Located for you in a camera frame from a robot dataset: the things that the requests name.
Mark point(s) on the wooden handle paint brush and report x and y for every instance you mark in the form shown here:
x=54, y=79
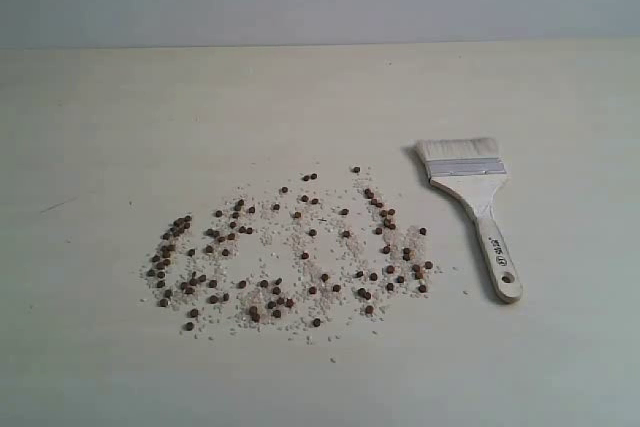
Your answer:
x=469, y=173

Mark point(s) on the brown beans and white grains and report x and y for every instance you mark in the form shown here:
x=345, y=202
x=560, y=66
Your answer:
x=307, y=256

